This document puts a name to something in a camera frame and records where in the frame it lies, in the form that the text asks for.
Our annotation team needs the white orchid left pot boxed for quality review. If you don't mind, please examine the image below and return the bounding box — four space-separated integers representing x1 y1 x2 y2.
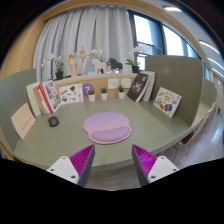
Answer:
41 53 64 79

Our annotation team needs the green desk partition right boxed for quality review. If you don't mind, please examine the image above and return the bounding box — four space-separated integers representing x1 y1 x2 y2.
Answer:
145 55 217 126

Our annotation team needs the pink horse figure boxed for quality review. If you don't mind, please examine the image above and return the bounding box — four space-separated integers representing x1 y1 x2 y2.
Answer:
91 59 107 74

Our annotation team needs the purple round number sign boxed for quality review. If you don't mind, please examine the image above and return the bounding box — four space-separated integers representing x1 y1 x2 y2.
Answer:
82 83 95 97

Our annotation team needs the black computer mouse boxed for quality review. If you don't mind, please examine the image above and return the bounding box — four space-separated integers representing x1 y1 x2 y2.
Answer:
48 116 59 127

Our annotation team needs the beige card left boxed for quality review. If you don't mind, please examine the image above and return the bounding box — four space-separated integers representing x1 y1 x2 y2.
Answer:
11 103 36 139

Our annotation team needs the small potted plant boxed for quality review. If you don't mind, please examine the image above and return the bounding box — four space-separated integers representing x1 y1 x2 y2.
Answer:
101 87 108 100
118 85 125 99
88 89 95 102

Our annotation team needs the small potted plant middle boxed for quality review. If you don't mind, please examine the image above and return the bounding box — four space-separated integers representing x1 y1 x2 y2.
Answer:
101 87 108 100

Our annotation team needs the illustrated sticker card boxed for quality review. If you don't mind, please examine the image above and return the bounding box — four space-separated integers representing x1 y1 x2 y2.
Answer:
59 84 84 104

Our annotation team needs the wooden chair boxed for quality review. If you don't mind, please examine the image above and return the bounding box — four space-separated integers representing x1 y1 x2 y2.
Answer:
179 108 214 146

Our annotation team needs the wooden hand model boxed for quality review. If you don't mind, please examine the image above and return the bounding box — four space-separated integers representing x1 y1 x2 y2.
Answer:
67 53 77 77

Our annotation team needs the white book behind black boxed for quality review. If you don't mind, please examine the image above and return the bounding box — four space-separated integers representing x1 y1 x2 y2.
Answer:
142 71 156 101

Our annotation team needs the grey curtain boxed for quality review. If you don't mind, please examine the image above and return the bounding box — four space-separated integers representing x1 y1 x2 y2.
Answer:
33 6 133 81

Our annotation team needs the white orchid pot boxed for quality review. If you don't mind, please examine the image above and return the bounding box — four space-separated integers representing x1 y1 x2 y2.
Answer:
41 53 64 79
125 45 147 73

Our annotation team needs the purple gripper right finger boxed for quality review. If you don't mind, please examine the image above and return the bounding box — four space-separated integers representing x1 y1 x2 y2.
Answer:
132 145 178 187

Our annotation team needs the black book leaning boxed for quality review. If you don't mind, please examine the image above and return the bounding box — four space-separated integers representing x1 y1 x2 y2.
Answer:
127 73 149 102

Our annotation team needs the purple mouse pad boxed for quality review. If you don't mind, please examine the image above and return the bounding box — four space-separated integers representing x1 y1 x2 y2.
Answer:
83 112 132 144

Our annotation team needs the green desk partition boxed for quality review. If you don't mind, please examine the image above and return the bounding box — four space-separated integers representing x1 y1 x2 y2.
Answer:
145 55 217 126
0 69 37 151

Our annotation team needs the white orchid right pot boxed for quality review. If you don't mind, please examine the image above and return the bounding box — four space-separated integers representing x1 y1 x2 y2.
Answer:
125 45 147 73

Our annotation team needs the white books stack left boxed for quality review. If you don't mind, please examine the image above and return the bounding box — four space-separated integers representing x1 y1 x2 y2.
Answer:
26 82 42 117

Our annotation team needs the wooden mannequin figure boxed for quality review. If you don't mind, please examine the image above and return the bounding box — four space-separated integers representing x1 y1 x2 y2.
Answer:
79 45 89 72

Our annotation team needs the black horse figure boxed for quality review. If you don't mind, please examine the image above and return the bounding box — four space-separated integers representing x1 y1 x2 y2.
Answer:
109 58 123 72

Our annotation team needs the small potted plant left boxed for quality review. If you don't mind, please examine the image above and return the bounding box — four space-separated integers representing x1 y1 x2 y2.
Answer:
88 89 95 102

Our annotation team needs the colourful food picture card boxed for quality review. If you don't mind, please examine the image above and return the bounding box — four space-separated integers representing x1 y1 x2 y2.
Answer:
153 87 181 117

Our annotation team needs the red and white book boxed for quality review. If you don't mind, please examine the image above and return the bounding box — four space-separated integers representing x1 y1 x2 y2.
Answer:
39 80 61 113

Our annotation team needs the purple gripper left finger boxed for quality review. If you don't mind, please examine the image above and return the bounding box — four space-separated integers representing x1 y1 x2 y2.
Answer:
47 145 95 187

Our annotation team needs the green desk partition left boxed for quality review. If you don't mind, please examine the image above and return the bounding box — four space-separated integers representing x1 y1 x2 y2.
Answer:
0 69 37 151

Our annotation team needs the white orchid middle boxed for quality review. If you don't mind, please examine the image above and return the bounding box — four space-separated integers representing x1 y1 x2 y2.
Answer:
91 49 104 62

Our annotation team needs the small potted plant right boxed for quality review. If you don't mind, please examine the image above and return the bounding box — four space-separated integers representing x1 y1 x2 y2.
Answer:
118 85 125 99

